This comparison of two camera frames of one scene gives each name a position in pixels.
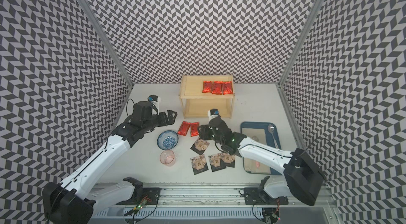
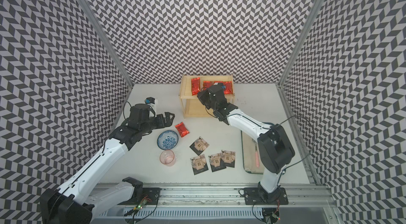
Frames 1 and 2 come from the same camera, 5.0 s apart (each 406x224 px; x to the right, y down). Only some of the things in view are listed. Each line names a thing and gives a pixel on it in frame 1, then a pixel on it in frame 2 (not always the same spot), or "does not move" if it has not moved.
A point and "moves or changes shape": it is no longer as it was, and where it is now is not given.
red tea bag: x=194 y=129 -> x=195 y=85
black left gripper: x=171 y=120 does not move
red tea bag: x=207 y=86 does not move
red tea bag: x=183 y=128 moves or changes shape
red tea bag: x=227 y=87 does not move
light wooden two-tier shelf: x=196 y=103 does not move
